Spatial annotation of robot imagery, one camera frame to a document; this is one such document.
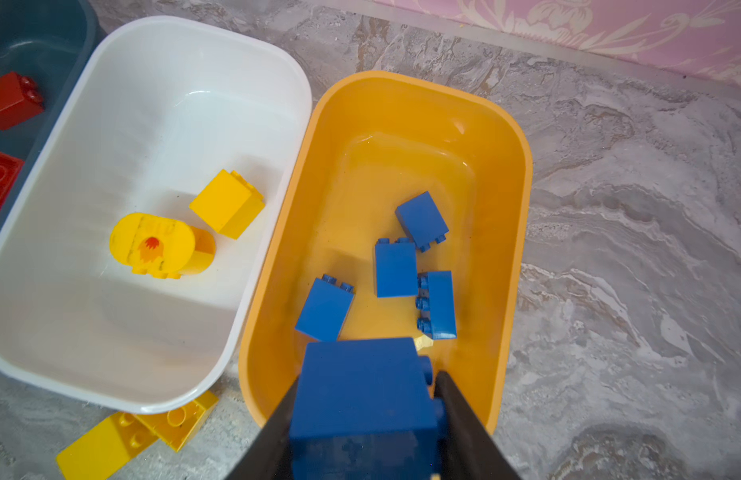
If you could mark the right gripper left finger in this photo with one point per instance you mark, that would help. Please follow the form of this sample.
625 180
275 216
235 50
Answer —
270 455

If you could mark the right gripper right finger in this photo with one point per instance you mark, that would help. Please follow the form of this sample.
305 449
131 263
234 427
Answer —
467 451

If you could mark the yellow lego brick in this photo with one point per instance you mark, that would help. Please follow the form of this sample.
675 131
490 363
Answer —
106 448
178 426
228 204

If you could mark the blue lego brick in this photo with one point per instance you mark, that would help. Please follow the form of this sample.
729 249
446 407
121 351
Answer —
363 411
435 303
326 309
395 268

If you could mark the yellow tape roll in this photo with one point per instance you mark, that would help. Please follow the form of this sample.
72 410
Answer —
161 247

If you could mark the yellow container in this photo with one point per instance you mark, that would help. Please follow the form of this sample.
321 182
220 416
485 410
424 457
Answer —
376 140

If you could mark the white container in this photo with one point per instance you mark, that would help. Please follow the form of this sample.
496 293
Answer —
163 105

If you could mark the small red lego brick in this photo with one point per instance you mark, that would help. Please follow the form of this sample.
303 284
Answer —
20 100

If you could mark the dark teal container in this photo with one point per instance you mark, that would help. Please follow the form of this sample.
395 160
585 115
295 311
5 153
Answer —
49 42

